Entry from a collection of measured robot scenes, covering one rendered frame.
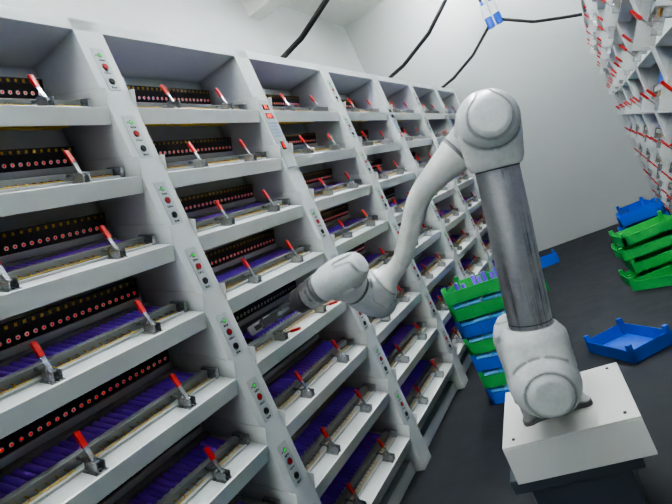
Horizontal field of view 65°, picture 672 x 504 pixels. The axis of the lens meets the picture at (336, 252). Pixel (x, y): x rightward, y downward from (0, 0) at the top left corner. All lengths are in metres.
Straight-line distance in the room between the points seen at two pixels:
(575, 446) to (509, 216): 0.59
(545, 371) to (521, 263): 0.24
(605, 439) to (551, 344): 0.30
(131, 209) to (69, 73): 0.40
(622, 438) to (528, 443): 0.21
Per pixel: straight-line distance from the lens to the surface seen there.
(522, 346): 1.27
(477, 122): 1.17
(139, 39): 1.79
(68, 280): 1.25
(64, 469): 1.23
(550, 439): 1.46
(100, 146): 1.58
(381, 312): 1.57
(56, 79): 1.69
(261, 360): 1.55
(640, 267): 3.36
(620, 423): 1.44
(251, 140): 2.10
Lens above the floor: 0.96
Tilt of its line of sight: 2 degrees down
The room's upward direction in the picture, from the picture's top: 25 degrees counter-clockwise
